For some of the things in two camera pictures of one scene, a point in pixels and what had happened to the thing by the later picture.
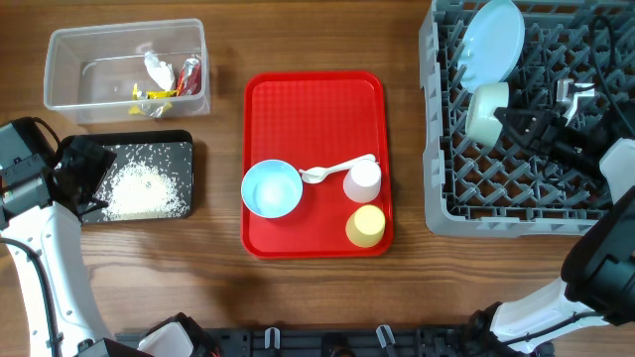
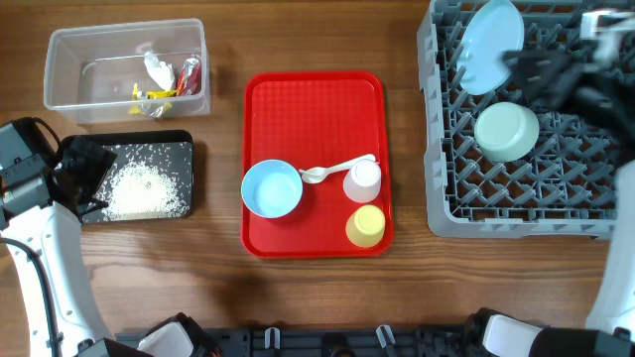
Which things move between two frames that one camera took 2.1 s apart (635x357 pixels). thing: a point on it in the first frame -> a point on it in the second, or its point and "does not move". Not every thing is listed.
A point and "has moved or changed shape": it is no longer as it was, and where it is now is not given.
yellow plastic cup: [365, 226] does not move
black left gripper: [95, 164] does not move
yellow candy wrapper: [152, 101] does not move
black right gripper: [544, 126] -> [546, 63]
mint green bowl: [483, 126] has moved or changed shape
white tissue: [161, 71] does not move
